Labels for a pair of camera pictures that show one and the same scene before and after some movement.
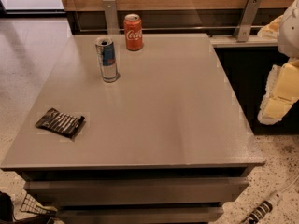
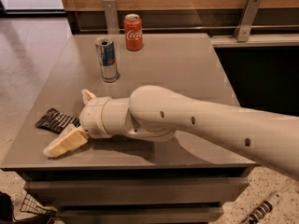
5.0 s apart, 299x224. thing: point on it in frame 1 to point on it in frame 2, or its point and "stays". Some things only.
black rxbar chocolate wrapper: x=63 y=123 stays
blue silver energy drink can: x=105 y=48 stays
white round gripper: x=290 y=35 to x=91 y=118
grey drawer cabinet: x=166 y=143 stays
